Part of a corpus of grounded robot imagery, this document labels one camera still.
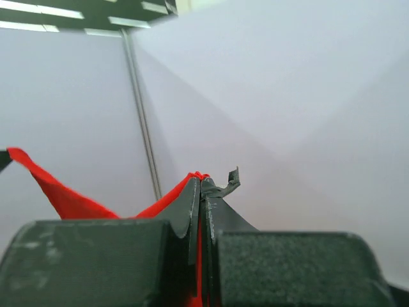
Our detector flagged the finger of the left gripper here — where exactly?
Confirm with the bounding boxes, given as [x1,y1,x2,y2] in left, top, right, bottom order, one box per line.
[0,150,13,172]

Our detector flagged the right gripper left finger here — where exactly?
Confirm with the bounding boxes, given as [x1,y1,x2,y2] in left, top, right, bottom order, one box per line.
[0,176,201,307]

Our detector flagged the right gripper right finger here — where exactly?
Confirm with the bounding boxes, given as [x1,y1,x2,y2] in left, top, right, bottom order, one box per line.
[201,170,396,306]

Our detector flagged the bright red t-shirt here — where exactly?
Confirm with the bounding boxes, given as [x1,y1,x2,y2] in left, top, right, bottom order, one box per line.
[6,146,210,307]

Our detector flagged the left aluminium corner post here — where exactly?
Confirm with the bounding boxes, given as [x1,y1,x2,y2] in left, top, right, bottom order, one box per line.
[121,29,162,200]

